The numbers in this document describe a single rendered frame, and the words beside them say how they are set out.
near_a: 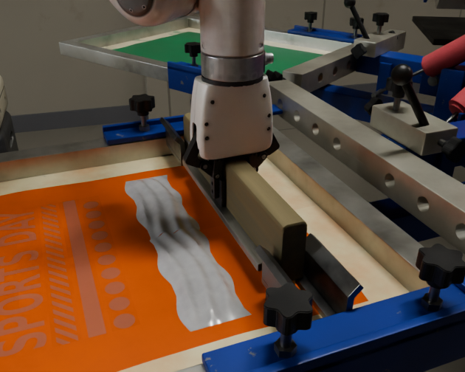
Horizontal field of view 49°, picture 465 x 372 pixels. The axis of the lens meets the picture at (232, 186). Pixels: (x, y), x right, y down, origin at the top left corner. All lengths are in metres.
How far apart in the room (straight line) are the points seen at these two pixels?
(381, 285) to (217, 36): 0.34
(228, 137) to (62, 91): 3.14
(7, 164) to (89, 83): 2.84
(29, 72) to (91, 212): 2.97
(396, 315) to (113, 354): 0.28
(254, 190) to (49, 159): 0.42
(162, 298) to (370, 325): 0.23
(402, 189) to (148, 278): 0.35
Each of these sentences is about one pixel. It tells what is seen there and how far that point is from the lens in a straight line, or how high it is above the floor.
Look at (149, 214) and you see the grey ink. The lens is 0.74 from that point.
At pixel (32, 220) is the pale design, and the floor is 0.95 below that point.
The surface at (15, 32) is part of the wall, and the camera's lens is 3.65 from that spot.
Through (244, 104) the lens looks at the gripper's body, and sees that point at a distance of 0.62.
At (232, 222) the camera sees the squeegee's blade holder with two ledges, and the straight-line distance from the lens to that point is 0.64.
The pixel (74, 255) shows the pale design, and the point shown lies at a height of 0.95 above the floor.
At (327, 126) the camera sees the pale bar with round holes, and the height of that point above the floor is 1.03.
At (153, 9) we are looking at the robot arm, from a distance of 0.56.
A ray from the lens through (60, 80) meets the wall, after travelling 3.70.
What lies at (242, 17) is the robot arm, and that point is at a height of 1.24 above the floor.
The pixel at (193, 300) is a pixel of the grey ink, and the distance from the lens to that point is 0.58.
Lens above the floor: 1.34
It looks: 28 degrees down
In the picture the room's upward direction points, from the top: straight up
